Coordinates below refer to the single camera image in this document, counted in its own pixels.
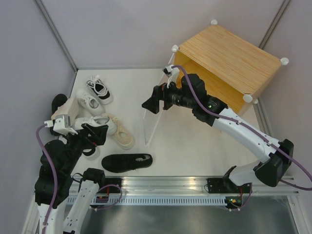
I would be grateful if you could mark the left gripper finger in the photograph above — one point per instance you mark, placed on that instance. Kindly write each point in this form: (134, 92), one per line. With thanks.
(98, 139)
(94, 131)

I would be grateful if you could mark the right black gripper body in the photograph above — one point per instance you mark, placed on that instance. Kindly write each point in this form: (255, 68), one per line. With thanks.
(175, 96)

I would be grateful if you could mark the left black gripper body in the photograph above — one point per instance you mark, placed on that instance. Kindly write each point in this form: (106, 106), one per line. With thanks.
(77, 141)

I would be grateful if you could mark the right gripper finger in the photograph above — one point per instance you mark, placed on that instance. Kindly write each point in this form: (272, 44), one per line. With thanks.
(150, 106)
(158, 93)

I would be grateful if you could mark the white leather sneaker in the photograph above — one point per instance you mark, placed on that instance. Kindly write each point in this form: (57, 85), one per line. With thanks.
(90, 103)
(96, 122)

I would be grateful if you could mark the black and white sneaker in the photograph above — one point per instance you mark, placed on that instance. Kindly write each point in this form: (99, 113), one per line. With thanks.
(99, 89)

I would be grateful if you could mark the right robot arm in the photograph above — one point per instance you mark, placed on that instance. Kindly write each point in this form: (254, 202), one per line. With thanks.
(271, 163)

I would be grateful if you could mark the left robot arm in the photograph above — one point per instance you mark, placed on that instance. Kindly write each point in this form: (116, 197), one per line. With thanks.
(54, 182)

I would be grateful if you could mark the wooden shoe cabinet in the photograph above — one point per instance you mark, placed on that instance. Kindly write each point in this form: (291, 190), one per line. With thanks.
(233, 70)

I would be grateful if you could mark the beige lace sneaker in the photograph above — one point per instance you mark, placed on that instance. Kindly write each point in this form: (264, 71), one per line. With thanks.
(118, 132)

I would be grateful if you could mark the black canvas sneaker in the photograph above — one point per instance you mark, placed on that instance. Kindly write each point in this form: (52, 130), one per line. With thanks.
(120, 163)
(58, 101)

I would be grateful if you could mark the aluminium rail with cable duct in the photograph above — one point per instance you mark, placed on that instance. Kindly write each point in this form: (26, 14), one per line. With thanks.
(180, 190)

